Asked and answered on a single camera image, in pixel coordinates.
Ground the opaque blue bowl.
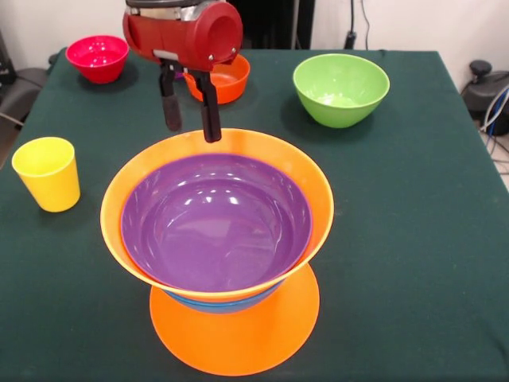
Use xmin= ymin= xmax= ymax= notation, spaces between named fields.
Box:
xmin=165 ymin=280 xmax=286 ymax=315

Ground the bundle of floor cables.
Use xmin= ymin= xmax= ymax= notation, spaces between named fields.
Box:
xmin=479 ymin=88 xmax=509 ymax=164

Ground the wide purple bowl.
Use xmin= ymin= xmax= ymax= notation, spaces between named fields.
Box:
xmin=120 ymin=153 xmax=314 ymax=294

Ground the black wall cable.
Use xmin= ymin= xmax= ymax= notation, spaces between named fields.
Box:
xmin=344 ymin=0 xmax=387 ymax=55

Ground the yellow cup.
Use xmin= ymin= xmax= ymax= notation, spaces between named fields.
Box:
xmin=11 ymin=136 xmax=81 ymax=213

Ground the pink bowl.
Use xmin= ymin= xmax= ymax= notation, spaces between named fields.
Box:
xmin=64 ymin=34 xmax=130 ymax=85

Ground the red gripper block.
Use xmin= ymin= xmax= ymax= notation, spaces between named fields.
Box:
xmin=122 ymin=2 xmax=244 ymax=143

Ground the green bowl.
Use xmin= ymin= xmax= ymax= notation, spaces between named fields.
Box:
xmin=293 ymin=53 xmax=390 ymax=129

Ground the small red-orange bowl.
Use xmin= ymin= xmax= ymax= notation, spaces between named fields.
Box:
xmin=182 ymin=53 xmax=251 ymax=105

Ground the dark green tablecloth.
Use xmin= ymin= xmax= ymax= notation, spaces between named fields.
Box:
xmin=0 ymin=46 xmax=509 ymax=382

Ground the large orange bowl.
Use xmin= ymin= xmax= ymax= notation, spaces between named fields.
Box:
xmin=99 ymin=127 xmax=336 ymax=303
xmin=149 ymin=262 xmax=321 ymax=377

